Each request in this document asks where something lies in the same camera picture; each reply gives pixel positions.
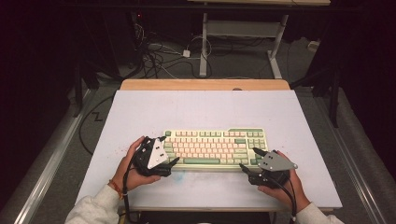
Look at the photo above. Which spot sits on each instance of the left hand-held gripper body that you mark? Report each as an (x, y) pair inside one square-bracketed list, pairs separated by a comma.
[(157, 155)]

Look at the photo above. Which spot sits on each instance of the person's right hand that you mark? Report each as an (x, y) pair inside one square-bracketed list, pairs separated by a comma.
[(280, 194)]

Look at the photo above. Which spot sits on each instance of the white power adapter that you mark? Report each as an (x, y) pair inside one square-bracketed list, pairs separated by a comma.
[(186, 53)]

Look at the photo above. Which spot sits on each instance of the person's left hand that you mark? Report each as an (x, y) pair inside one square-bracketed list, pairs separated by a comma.
[(137, 181)]

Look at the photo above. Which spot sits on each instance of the black metal stand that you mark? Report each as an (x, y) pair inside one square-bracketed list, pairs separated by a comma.
[(78, 90), (334, 93)]

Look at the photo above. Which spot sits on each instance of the white power strip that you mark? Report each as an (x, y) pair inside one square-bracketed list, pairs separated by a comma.
[(313, 45)]

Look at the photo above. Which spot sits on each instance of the cream green pink keyboard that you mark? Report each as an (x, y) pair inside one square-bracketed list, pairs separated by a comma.
[(214, 146)]

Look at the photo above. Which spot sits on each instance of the metal floor rail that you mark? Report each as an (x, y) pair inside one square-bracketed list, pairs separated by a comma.
[(351, 161), (53, 161)]

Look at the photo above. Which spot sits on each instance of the white metal desk frame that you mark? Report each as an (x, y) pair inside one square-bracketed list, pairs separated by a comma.
[(243, 28)]

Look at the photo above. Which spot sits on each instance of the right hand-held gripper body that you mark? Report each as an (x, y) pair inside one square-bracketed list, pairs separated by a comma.
[(275, 163)]

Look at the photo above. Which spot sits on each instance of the white table cover board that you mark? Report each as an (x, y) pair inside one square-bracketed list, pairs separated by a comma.
[(202, 109)]

